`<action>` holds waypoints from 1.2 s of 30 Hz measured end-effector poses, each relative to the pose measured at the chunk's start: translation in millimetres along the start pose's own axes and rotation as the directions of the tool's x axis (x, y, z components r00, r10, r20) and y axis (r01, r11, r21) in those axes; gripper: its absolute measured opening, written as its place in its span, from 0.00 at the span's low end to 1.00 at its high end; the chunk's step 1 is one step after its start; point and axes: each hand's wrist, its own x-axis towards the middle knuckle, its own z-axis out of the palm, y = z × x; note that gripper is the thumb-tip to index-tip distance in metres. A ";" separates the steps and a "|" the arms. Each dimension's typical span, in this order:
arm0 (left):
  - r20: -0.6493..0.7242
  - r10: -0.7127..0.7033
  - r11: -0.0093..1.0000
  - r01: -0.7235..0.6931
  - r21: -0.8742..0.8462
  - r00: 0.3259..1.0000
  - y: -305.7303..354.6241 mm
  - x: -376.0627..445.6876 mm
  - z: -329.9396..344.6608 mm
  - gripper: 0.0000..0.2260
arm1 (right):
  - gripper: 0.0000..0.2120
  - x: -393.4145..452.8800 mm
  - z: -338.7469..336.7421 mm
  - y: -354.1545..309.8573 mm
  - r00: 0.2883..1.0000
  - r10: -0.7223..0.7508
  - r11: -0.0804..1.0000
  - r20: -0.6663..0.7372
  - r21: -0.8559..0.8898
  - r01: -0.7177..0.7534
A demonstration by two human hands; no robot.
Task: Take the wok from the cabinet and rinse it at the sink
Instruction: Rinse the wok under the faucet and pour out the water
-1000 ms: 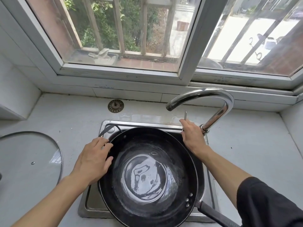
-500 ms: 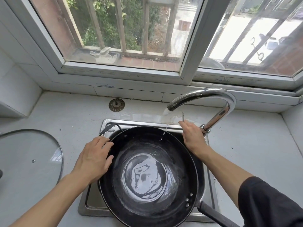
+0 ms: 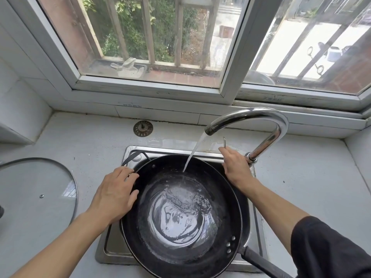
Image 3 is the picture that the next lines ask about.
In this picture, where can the stainless steel sink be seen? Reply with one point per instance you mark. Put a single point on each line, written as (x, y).
(113, 249)

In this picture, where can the chrome faucet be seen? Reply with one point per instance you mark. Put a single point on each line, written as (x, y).
(275, 124)

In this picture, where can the window security bars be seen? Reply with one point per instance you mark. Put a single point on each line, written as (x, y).
(178, 31)

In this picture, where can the glass pot lid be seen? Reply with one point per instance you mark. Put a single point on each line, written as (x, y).
(43, 176)

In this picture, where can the person's left hand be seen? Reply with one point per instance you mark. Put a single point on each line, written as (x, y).
(113, 196)

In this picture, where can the white work glove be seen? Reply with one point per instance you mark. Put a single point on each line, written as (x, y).
(127, 67)

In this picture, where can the person's right hand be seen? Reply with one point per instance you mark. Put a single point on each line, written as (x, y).
(237, 170)

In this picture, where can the white framed window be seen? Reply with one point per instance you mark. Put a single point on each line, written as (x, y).
(234, 54)

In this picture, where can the black shirt sleeve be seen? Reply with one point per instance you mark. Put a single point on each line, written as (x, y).
(333, 249)

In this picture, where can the person's left forearm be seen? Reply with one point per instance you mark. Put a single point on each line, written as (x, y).
(63, 246)

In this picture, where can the round metal sink strainer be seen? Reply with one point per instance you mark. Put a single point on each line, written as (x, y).
(143, 128)

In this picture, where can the black wok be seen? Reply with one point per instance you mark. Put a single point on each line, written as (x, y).
(145, 228)

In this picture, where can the person's right forearm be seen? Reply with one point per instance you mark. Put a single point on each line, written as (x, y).
(275, 208)

